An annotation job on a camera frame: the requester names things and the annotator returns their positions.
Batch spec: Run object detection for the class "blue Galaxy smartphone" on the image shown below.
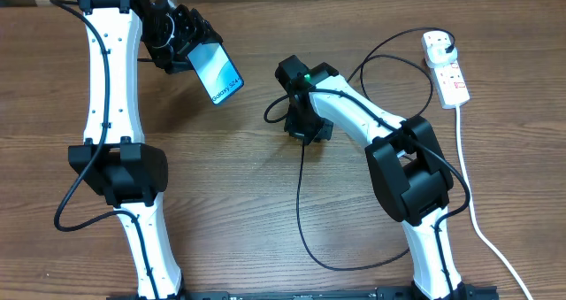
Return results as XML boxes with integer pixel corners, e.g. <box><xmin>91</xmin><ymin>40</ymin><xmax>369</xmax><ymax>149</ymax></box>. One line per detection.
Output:
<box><xmin>188</xmin><ymin>42</ymin><xmax>244</xmax><ymax>105</ymax></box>

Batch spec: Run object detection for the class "black USB charging cable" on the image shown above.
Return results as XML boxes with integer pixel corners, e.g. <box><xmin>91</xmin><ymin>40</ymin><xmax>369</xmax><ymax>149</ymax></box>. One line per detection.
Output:
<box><xmin>294</xmin><ymin>27</ymin><xmax>456</xmax><ymax>273</ymax></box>

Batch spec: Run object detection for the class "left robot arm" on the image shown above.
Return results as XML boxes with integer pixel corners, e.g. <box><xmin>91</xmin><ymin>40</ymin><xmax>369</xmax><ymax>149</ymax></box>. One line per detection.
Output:
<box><xmin>68</xmin><ymin>0</ymin><xmax>244</xmax><ymax>299</ymax></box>

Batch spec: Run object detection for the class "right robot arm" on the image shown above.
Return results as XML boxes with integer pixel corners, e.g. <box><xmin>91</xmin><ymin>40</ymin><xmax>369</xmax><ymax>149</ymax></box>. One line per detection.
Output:
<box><xmin>275</xmin><ymin>55</ymin><xmax>465</xmax><ymax>299</ymax></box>

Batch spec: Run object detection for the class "white charger plug adapter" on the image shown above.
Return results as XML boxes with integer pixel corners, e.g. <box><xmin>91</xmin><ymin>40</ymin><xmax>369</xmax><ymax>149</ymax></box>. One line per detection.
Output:
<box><xmin>424</xmin><ymin>44</ymin><xmax>458</xmax><ymax>68</ymax></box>

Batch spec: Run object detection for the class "white power strip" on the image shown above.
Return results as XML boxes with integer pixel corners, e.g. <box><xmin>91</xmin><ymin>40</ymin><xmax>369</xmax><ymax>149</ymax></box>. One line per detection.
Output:
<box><xmin>421</xmin><ymin>30</ymin><xmax>470</xmax><ymax>109</ymax></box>

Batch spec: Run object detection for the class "white power strip cord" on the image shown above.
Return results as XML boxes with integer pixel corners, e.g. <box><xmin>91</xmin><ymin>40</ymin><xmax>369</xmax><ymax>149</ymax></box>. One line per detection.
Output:
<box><xmin>454</xmin><ymin>105</ymin><xmax>535</xmax><ymax>300</ymax></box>

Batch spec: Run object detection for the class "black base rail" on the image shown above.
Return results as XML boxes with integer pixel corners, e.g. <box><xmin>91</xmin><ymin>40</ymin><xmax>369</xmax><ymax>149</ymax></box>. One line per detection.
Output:
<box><xmin>106</xmin><ymin>284</ymin><xmax>500</xmax><ymax>300</ymax></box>

